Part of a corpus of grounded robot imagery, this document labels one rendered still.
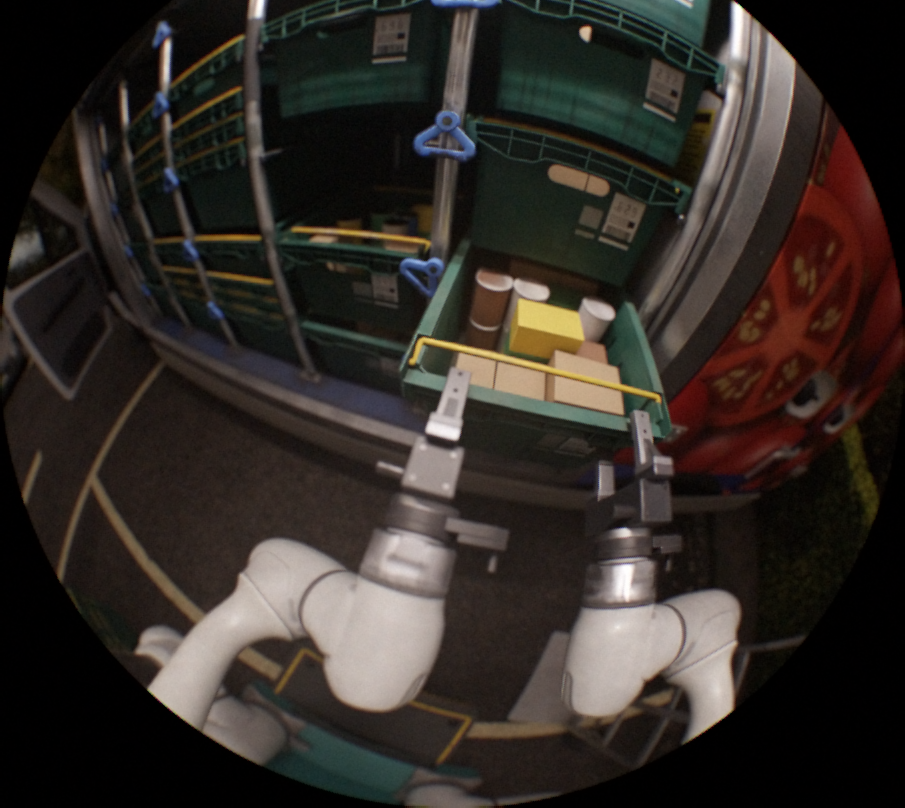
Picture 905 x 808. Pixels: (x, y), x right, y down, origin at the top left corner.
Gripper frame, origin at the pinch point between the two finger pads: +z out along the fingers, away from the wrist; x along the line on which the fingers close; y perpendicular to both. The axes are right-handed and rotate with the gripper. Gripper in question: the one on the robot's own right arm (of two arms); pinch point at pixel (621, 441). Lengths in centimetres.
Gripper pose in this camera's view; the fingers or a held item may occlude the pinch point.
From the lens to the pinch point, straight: 43.5
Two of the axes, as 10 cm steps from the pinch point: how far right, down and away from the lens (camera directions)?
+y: -9.7, -2.3, 0.8
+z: 2.3, -7.2, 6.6
